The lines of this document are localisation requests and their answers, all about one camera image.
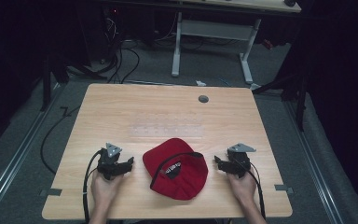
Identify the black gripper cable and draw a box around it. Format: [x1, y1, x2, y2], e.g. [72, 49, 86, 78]
[82, 148, 104, 224]
[247, 161, 267, 220]

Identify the black floor cable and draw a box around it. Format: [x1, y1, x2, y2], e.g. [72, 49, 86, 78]
[39, 105, 82, 175]

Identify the grey tape strip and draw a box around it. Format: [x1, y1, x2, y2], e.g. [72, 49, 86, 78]
[274, 184, 295, 194]
[39, 188, 63, 198]

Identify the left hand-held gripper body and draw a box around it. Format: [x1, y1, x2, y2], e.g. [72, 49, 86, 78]
[97, 142, 128, 181]

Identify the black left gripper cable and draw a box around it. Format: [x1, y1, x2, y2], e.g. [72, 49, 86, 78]
[82, 148, 104, 224]

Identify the metal floor rail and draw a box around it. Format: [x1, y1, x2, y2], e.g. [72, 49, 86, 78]
[0, 83, 68, 220]
[282, 99, 345, 224]

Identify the bundle of black cables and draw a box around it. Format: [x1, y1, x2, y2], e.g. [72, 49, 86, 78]
[101, 8, 141, 85]

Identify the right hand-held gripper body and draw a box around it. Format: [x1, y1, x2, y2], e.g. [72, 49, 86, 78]
[225, 142, 257, 179]

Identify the red baseball cap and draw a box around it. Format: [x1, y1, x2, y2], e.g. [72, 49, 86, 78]
[142, 137, 210, 202]

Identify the person's left hand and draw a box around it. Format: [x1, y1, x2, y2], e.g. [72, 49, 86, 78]
[89, 169, 125, 207]

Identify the person's right hand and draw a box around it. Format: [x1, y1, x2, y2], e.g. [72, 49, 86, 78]
[227, 170, 257, 206]

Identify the white-framed wooden desk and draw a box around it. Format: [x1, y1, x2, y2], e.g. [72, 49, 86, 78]
[171, 0, 302, 86]

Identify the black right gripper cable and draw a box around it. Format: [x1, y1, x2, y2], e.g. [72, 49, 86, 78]
[247, 161, 267, 220]

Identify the black metal stand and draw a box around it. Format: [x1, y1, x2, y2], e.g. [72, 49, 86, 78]
[39, 54, 71, 112]
[251, 59, 310, 133]

